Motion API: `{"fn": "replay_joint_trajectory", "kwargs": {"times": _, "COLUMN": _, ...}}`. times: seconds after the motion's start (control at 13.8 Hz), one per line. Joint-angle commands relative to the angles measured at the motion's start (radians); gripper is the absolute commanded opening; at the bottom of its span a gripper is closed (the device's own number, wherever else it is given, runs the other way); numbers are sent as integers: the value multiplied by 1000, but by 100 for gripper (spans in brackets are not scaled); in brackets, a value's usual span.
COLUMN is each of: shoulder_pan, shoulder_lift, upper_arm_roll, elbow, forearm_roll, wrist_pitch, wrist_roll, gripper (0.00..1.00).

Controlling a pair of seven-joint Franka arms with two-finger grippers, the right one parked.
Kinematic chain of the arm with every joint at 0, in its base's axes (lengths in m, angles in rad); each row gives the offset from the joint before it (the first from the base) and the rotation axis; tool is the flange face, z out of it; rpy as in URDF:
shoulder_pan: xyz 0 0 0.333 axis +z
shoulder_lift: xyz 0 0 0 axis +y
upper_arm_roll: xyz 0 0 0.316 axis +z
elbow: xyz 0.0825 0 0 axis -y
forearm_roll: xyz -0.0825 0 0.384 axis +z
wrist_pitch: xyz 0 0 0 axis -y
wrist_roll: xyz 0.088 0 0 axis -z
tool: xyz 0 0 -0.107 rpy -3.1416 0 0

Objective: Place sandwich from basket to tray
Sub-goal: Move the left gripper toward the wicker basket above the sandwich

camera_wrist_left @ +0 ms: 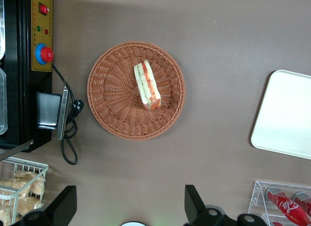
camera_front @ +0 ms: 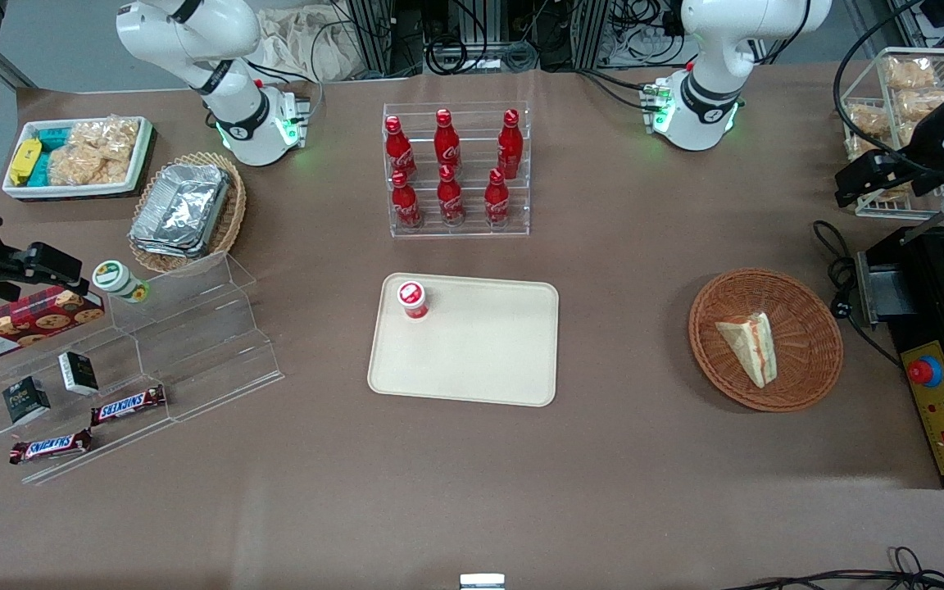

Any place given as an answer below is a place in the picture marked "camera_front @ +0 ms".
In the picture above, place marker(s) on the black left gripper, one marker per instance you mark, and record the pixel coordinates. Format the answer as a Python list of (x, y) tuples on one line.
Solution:
[(928, 144)]

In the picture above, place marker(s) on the triangle sandwich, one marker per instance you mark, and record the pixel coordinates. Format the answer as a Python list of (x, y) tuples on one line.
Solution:
[(755, 352)]

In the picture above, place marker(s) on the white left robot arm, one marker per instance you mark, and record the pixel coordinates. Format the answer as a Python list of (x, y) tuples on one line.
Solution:
[(710, 98)]

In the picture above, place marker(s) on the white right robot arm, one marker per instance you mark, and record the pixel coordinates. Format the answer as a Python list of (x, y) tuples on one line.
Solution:
[(234, 106)]

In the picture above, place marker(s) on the aluminium foil tray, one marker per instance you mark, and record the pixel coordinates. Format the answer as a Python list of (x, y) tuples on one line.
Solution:
[(185, 205), (165, 248)]

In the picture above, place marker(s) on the round brown wicker basket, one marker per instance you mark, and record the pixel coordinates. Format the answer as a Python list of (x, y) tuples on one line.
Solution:
[(808, 360)]

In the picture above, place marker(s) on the oval light wicker basket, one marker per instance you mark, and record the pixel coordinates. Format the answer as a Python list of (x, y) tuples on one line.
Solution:
[(232, 221)]

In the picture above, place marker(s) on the beige plastic tray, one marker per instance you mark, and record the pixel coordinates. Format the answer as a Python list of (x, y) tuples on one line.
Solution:
[(488, 352)]

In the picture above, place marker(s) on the bagged fried snack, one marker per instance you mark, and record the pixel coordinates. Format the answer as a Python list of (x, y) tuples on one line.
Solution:
[(923, 105), (860, 147), (910, 74), (867, 120)]

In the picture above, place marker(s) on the red tartan cookie box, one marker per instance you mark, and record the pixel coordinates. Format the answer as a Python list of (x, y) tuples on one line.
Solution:
[(38, 321)]

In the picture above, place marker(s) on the green lid cup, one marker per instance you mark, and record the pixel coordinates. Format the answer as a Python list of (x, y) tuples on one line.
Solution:
[(111, 277)]

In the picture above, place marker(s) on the teal snack packet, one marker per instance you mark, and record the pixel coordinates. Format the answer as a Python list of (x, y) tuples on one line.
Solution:
[(52, 138), (40, 170)]

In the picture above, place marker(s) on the grey metal side plate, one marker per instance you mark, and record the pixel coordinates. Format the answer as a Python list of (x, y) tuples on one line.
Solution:
[(890, 291)]

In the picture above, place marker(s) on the yellow snack packet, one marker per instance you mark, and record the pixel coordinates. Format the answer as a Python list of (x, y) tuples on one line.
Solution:
[(25, 160)]

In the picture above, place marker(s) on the black box with white side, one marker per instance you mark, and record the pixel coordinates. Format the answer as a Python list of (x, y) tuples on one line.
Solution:
[(79, 373)]

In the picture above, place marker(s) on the black box with gold print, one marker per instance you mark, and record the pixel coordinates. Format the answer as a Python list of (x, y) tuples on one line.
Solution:
[(26, 400)]

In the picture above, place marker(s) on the clear bag of crackers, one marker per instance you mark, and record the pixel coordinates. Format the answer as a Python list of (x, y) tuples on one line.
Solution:
[(95, 156)]

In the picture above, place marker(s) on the Snickers chocolate bar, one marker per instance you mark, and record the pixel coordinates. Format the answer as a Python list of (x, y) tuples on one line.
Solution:
[(50, 447), (128, 405)]

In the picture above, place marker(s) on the white rectangular snack bin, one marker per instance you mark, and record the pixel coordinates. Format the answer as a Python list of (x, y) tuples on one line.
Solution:
[(145, 147)]

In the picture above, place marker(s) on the clear acrylic step display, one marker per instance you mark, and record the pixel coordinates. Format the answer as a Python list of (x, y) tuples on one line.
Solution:
[(193, 352)]

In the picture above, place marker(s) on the red emergency stop button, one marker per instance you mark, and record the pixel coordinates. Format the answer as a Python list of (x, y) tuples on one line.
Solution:
[(924, 371)]

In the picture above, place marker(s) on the white power strip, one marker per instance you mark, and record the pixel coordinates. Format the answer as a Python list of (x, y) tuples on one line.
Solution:
[(644, 51)]

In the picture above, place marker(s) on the beige crumpled cloth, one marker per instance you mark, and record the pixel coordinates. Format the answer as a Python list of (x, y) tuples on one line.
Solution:
[(308, 49)]

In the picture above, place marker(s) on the red Coca-Cola bottle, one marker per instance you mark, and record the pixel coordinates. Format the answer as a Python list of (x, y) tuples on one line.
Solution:
[(397, 152), (405, 203), (510, 147), (450, 199), (447, 139), (496, 201)]

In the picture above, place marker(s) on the red white yogurt cup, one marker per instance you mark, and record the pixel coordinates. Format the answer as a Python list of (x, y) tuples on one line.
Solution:
[(413, 299)]

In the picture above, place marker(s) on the clear acrylic bottle rack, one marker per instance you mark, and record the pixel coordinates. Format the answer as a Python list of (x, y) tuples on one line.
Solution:
[(468, 232)]

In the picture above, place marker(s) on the aluminium profile post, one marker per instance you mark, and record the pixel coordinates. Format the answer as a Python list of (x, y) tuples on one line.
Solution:
[(591, 33), (372, 37)]

